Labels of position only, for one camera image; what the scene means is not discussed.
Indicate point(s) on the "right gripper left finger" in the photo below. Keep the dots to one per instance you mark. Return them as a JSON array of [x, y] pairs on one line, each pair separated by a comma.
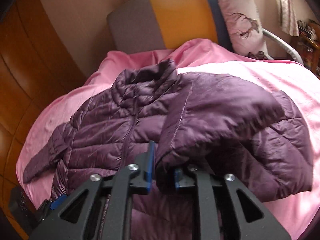
[[101, 207]]

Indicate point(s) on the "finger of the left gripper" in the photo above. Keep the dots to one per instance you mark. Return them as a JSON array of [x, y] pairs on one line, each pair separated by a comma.
[[43, 211], [55, 204]]

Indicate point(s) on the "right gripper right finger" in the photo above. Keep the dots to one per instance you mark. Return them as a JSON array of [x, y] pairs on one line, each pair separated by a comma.
[[223, 208]]

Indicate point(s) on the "purple puffer jacket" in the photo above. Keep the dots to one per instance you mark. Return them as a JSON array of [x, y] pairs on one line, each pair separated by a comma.
[[219, 122]]

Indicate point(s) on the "wooden wardrobe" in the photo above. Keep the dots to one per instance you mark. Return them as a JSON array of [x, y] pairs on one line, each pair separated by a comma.
[[36, 69]]

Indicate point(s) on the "pink bed quilt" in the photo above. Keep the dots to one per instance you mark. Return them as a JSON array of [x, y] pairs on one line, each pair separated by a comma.
[[298, 213]]

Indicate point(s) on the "grey yellow blue headboard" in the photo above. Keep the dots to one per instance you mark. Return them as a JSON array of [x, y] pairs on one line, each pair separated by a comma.
[[145, 25]]

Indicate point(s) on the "deer print pillow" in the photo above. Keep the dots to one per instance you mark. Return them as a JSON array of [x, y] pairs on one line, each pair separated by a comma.
[[244, 26]]

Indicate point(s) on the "wooden desk with clutter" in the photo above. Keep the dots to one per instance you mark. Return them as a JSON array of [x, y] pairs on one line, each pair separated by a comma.
[[307, 44]]

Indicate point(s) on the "right pink curtain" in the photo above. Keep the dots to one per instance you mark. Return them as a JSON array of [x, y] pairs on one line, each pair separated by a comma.
[[288, 20]]

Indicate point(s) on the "grey metal bed rail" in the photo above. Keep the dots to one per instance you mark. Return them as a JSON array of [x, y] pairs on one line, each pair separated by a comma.
[[289, 49]]

